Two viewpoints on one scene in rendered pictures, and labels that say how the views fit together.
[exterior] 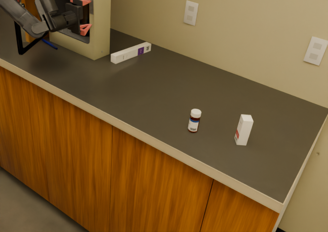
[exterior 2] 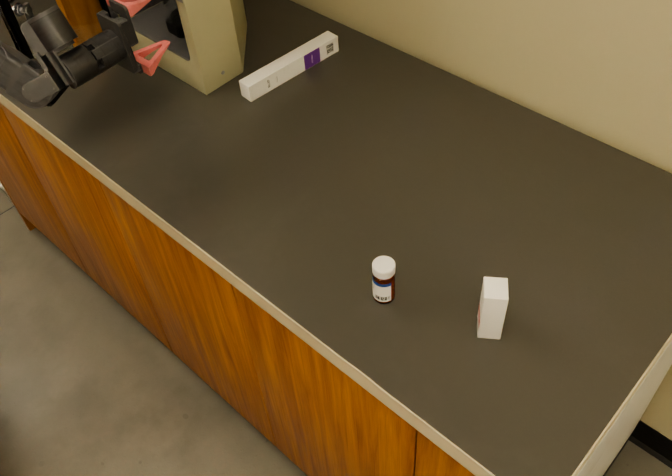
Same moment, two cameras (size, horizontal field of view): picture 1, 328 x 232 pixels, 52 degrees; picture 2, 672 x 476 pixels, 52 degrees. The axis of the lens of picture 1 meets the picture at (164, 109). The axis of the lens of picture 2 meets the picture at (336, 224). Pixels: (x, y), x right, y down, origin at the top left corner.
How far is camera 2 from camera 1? 47 cm
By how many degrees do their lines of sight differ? 19
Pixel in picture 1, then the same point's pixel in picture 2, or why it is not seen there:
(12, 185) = (115, 310)
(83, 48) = (183, 68)
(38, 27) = (37, 88)
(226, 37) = (507, 21)
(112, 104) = (222, 225)
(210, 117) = (435, 254)
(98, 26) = (202, 24)
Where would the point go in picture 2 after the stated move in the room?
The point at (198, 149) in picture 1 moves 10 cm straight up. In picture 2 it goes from (385, 354) to (385, 317)
